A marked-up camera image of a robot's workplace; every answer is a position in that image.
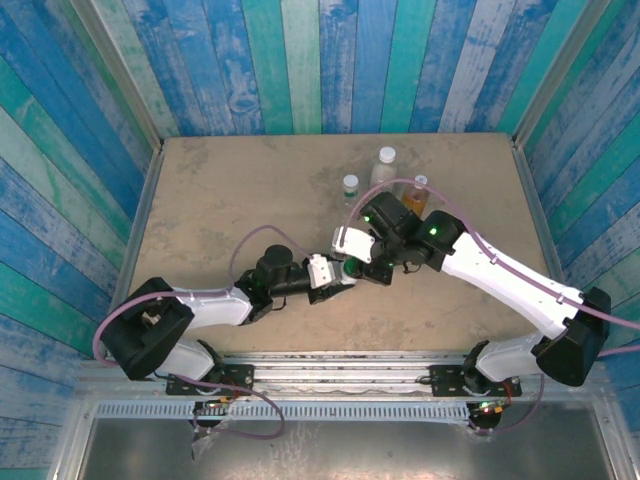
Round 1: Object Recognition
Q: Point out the orange tea bottle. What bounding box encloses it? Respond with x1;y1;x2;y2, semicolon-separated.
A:
402;183;431;219

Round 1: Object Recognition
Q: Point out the large clear plastic bottle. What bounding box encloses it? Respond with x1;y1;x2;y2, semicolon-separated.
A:
369;158;399;191

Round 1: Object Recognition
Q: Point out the small controller circuit board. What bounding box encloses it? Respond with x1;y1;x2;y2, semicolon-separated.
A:
472;398;512;416
194;397;239;414

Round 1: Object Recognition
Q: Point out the steel sheet panel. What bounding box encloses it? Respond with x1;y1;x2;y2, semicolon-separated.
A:
79;418;616;480

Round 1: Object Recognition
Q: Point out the clear plastic bag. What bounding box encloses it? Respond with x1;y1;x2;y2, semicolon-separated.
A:
189;409;236;460

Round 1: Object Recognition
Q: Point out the black round disc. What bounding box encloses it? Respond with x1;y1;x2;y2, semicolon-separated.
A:
469;413;501;435

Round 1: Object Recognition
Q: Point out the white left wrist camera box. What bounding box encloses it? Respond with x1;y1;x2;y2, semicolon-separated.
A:
305;254;341;290

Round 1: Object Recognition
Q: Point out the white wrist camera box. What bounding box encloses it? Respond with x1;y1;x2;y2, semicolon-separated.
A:
305;254;341;290
330;225;376;265

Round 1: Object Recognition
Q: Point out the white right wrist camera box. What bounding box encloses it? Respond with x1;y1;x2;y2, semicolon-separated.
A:
330;225;376;265

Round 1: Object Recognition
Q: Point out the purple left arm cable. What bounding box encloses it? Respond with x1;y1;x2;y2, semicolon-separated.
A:
92;225;319;441

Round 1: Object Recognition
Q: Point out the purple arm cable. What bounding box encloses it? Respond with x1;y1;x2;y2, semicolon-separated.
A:
92;225;319;441
344;178;640;436

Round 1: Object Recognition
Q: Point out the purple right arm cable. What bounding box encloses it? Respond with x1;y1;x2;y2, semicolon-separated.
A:
344;178;640;436

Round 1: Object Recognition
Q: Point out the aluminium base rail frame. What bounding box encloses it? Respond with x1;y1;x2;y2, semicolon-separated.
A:
79;352;609;401

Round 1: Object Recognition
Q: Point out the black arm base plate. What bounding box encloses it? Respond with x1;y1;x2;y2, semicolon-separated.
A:
166;363;255;397
430;364;522;397

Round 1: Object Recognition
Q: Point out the slotted grey cable duct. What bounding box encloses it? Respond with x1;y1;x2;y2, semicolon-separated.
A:
94;402;471;422

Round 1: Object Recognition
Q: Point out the aluminium table side rail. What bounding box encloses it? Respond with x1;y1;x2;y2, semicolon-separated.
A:
510;134;581;291
93;142;167;360

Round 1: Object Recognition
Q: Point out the aluminium corner post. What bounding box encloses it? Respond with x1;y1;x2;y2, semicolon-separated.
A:
69;0;165;151
512;0;624;147

